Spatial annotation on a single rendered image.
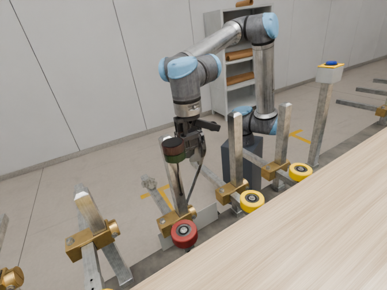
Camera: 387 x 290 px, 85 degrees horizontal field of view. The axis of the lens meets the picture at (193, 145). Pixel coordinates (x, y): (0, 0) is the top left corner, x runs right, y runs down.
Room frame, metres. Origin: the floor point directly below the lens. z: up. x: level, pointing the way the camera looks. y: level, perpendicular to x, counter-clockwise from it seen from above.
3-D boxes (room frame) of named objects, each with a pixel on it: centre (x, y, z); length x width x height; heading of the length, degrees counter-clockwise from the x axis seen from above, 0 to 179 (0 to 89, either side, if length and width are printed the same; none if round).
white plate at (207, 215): (0.57, 0.06, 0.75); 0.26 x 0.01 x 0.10; 116
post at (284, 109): (0.75, -0.37, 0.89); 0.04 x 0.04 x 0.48; 26
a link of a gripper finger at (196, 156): (0.64, 0.00, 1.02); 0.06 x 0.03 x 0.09; 116
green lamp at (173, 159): (0.49, 0.05, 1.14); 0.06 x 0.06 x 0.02
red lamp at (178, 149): (0.49, 0.05, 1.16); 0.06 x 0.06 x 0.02
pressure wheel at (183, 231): (0.43, 0.07, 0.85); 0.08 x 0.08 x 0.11
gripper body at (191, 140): (0.65, 0.01, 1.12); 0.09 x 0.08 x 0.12; 116
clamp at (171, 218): (0.52, 0.09, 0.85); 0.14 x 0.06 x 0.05; 116
